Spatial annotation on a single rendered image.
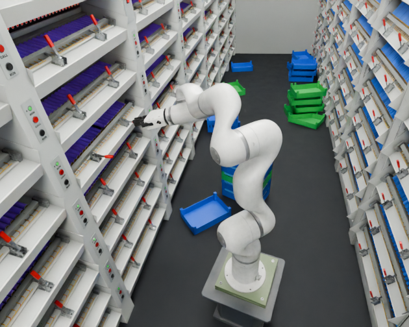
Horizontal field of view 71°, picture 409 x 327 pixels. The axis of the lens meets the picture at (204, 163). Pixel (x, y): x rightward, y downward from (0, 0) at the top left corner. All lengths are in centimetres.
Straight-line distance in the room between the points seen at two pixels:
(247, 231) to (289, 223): 101
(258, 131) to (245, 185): 19
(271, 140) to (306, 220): 131
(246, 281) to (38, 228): 86
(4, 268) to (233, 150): 70
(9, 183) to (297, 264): 152
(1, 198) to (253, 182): 69
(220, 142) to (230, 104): 12
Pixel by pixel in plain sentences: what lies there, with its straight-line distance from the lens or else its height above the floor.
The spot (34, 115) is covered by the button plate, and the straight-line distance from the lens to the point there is 92.
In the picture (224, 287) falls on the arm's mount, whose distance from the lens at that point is 141.
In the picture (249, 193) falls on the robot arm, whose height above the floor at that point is 90.
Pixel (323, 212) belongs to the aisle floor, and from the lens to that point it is 218.
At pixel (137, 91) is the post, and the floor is 98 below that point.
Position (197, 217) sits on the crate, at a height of 0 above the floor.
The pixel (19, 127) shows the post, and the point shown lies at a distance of 90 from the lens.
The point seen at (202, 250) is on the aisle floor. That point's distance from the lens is 189.
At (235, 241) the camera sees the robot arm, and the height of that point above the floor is 70.
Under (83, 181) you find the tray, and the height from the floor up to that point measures 88.
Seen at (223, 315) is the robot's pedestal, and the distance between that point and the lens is 164.
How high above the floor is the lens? 156
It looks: 38 degrees down
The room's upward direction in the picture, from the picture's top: 5 degrees counter-clockwise
